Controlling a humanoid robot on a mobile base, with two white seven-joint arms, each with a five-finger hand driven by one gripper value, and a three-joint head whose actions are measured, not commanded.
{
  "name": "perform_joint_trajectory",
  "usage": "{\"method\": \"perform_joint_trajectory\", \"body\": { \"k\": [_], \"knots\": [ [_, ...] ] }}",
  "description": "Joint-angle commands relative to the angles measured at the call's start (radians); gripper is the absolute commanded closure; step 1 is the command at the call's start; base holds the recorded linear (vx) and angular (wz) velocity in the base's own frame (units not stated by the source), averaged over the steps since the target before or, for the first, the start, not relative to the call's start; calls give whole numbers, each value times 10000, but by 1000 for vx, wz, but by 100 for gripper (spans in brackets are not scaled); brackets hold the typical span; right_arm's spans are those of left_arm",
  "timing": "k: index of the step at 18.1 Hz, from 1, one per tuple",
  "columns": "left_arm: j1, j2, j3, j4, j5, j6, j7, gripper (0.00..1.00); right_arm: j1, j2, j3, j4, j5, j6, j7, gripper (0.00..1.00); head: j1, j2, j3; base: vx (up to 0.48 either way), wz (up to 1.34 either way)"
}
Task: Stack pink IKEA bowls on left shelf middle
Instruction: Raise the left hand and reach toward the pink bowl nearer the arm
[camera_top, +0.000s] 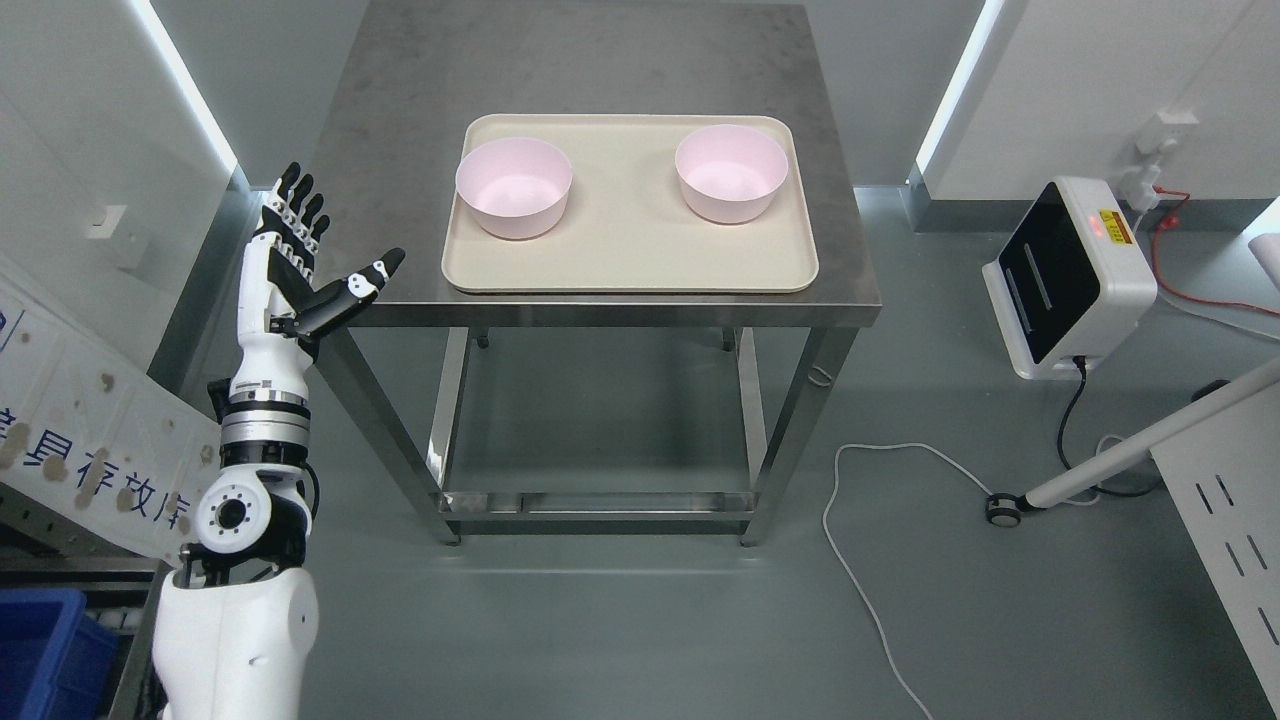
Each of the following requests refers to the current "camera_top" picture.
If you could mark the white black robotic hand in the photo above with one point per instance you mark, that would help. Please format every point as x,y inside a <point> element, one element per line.
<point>282,317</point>

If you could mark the pink bowl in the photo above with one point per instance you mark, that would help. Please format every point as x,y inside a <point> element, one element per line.
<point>515,187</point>
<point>728,173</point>

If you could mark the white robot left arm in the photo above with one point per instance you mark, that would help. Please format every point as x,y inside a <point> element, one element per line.
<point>238,618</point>

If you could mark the white sign board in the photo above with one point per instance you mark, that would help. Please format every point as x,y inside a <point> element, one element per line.
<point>90,437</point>

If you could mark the stainless steel table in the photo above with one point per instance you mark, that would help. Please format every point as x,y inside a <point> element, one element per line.
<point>421,72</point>

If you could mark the beige plastic tray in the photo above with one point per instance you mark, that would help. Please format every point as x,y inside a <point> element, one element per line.
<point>626,228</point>

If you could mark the blue bin at left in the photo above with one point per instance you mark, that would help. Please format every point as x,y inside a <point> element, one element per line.
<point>55,658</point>

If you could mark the white stand leg with caster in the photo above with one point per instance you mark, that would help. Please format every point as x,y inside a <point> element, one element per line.
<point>1006,511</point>

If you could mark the white black box device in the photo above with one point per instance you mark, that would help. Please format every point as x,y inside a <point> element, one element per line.
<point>1071,283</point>

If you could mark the white perforated panel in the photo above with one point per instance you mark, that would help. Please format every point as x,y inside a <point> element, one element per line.
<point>1223,476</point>

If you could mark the white wall switch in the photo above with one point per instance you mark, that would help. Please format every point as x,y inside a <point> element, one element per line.
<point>103,226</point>

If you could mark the white wall socket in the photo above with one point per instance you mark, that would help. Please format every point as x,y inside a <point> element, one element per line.
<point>1156,139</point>

